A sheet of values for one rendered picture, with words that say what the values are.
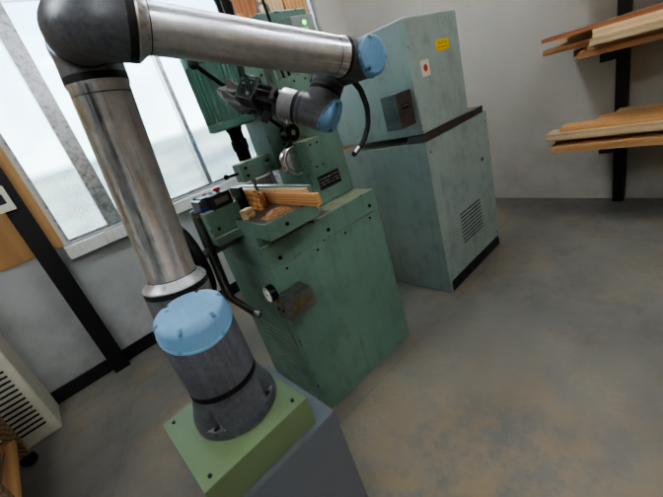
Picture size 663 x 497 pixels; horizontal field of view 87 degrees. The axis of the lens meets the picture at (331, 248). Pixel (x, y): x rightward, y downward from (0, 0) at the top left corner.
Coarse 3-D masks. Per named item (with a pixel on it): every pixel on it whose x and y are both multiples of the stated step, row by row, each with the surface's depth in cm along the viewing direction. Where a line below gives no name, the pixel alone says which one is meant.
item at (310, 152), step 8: (296, 144) 132; (304, 144) 128; (312, 144) 130; (320, 144) 132; (304, 152) 131; (312, 152) 130; (320, 152) 132; (304, 160) 133; (312, 160) 131; (320, 160) 133; (304, 168) 135; (312, 168) 132; (320, 168) 133
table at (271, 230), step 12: (276, 204) 130; (288, 204) 125; (288, 216) 115; (300, 216) 118; (312, 216) 121; (240, 228) 127; (252, 228) 119; (264, 228) 111; (276, 228) 112; (288, 228) 115; (216, 240) 122; (228, 240) 125
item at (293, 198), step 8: (272, 192) 131; (280, 192) 127; (288, 192) 123; (296, 192) 120; (304, 192) 116; (312, 192) 113; (272, 200) 132; (280, 200) 128; (288, 200) 123; (296, 200) 119; (304, 200) 116; (312, 200) 112; (320, 200) 111
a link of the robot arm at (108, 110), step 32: (64, 64) 64; (96, 96) 66; (128, 96) 70; (96, 128) 68; (128, 128) 70; (128, 160) 71; (128, 192) 72; (160, 192) 76; (128, 224) 75; (160, 224) 76; (160, 256) 77; (160, 288) 79; (192, 288) 81
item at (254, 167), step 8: (248, 160) 135; (256, 160) 134; (264, 160) 137; (240, 168) 131; (248, 168) 133; (256, 168) 135; (264, 168) 137; (272, 168) 139; (240, 176) 134; (248, 176) 133; (256, 176) 135
